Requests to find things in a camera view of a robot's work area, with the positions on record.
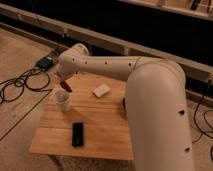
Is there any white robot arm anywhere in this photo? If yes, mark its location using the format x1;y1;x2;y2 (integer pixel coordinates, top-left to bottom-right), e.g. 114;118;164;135
57;43;195;171

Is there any blue power adapter box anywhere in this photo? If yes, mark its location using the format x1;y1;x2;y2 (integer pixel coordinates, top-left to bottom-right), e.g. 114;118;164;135
36;57;54;71

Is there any white sponge block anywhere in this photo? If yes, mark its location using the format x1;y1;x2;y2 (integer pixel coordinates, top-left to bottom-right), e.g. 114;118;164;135
92;84;110;98

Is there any wooden table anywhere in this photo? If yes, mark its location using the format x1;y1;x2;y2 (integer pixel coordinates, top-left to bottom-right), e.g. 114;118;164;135
29;73;135;171

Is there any black remote control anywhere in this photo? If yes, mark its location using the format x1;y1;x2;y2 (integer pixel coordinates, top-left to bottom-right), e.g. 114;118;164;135
72;122;84;147

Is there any black bowl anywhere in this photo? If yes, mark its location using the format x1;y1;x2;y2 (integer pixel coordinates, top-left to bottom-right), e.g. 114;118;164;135
122;97;127;113

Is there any black cable at right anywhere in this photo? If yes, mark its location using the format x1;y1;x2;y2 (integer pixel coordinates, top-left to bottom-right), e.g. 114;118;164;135
191;79;213;161

